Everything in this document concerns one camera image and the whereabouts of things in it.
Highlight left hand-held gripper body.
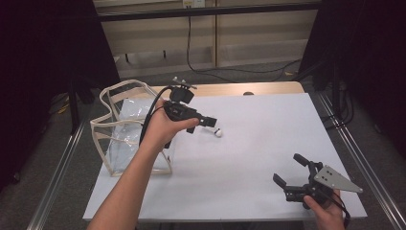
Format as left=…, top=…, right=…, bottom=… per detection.
left=163, top=76, right=202, bottom=150

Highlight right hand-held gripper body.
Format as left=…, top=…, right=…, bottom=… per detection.
left=282, top=161, right=364, bottom=206

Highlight white feather shuttlecock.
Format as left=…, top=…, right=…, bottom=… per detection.
left=203, top=126, right=223, bottom=139

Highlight clear bag with beige trim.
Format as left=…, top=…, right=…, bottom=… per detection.
left=89, top=79, right=175, bottom=177

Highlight person's left hand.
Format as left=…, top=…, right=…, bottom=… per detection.
left=139, top=98, right=200, bottom=154

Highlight person's right hand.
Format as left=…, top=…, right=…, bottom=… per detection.
left=303, top=190, right=347, bottom=230

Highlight white table cover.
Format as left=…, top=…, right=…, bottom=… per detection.
left=81, top=92, right=368, bottom=223

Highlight wooden table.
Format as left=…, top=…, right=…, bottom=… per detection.
left=149, top=80, right=305, bottom=100

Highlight black horizontal bar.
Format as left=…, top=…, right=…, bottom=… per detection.
left=97, top=3, right=322, bottom=22

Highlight black curtain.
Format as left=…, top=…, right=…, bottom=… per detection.
left=298, top=0, right=406, bottom=157
left=0, top=0, right=121, bottom=193

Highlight left hand-held gripper cable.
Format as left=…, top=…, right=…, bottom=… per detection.
left=139, top=85, right=175, bottom=147

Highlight hand-held gripper cable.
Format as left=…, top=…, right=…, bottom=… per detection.
left=324, top=191, right=351, bottom=230
left=139, top=85, right=175, bottom=147

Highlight metal floor rail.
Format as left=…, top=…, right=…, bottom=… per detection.
left=317, top=92, right=406, bottom=230
left=27, top=119, right=87, bottom=230

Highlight right hand-held gripper cable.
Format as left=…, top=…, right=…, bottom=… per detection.
left=324, top=191, right=351, bottom=230

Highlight black cables by stand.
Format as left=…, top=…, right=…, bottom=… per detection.
left=322, top=82, right=355, bottom=130

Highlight black floor cable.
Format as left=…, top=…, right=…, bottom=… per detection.
left=186, top=14, right=303, bottom=83

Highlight white wall socket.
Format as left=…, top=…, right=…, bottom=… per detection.
left=182, top=0, right=206, bottom=9

